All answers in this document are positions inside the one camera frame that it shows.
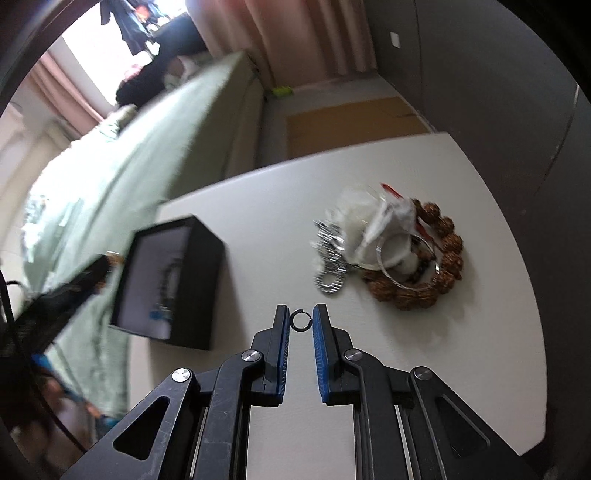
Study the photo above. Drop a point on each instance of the silver bangle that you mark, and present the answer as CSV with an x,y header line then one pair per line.
x,y
379,258

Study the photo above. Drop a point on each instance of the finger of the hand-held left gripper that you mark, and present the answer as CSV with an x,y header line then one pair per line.
x,y
94,274

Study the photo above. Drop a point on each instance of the white cloth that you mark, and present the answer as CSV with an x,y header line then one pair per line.
x,y
182,71

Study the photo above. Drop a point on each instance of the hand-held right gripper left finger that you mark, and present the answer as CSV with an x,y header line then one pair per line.
x,y
282,353

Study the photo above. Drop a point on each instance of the wide pink curtain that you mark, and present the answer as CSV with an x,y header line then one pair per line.
x,y
300,41

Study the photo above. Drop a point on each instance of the blue jewelry piece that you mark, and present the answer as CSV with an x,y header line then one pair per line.
x,y
159,316

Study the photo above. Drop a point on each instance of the white plastic bag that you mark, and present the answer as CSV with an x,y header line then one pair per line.
x,y
360,217

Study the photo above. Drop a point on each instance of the narrow pink curtain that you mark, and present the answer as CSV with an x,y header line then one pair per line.
x,y
69,92

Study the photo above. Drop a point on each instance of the bed with green cover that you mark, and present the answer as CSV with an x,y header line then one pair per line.
x,y
138,157

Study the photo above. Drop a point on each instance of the small green object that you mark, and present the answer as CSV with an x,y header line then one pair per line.
x,y
281,91

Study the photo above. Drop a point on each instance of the hanging clothes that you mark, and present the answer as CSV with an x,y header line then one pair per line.
x,y
131,23

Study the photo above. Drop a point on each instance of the beige bed base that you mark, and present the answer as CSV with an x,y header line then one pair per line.
x,y
247,124

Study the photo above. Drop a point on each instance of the black jewelry box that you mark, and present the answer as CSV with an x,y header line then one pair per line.
x,y
207,295

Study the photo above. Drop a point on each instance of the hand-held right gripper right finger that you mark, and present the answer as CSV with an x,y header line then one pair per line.
x,y
319,353

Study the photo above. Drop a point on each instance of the white wall socket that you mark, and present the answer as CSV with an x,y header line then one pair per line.
x,y
395,39

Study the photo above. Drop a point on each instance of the dark clothes pile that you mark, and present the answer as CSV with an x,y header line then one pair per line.
x,y
171,50

